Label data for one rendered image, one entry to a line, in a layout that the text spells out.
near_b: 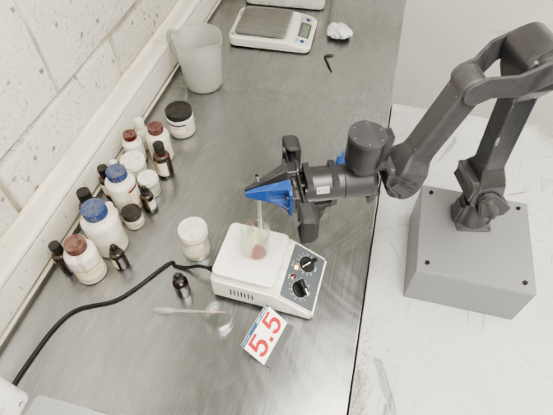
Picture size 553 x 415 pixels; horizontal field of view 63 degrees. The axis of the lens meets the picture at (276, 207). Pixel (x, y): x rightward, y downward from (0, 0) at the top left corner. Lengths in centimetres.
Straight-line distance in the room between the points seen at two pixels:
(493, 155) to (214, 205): 59
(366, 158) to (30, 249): 65
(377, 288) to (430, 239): 15
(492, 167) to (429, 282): 23
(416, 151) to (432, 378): 41
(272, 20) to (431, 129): 96
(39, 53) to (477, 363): 99
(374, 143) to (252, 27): 92
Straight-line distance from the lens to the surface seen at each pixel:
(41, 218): 100
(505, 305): 95
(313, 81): 137
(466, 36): 215
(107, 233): 95
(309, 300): 87
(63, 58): 106
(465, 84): 66
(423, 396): 88
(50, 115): 104
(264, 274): 83
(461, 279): 87
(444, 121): 68
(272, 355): 86
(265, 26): 152
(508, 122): 74
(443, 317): 95
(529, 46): 68
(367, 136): 67
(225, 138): 119
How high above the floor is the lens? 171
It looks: 52 degrees down
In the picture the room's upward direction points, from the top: straight up
